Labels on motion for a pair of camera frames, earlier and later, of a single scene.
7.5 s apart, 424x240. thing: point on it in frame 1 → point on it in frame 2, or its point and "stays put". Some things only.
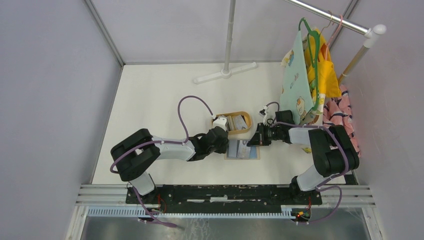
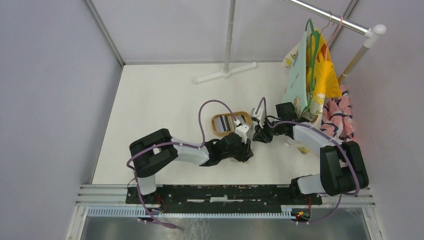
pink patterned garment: x=337 y=111 stays put
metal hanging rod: x=324 y=14 stays put
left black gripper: x=224 y=146 → x=246 y=152
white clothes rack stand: x=226 y=73 stays put
